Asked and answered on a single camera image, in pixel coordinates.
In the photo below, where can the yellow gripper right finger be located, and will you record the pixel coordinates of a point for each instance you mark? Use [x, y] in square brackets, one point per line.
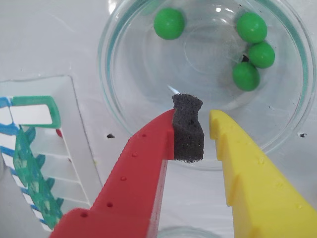
[260, 193]

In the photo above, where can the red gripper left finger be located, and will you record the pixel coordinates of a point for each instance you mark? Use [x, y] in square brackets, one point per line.
[133, 178]

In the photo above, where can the clear glass bowl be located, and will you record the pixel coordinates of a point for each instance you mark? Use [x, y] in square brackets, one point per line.
[183, 233]
[138, 86]

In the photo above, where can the green-lidded weekly pill organizer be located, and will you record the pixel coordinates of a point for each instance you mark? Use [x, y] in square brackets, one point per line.
[69, 104]

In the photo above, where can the green ball pill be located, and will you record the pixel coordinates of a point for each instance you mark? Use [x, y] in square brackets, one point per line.
[251, 27]
[261, 54]
[245, 76]
[169, 23]

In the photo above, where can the blue-lidded weekly pill organizer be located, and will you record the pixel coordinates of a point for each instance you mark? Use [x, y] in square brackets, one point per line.
[5, 138]

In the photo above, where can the pale grey tablecloth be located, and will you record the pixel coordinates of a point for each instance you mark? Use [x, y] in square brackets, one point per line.
[37, 37]

